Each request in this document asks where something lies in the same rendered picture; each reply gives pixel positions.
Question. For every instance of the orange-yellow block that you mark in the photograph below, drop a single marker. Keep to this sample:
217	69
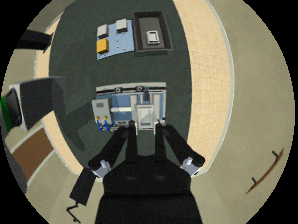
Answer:
102	46

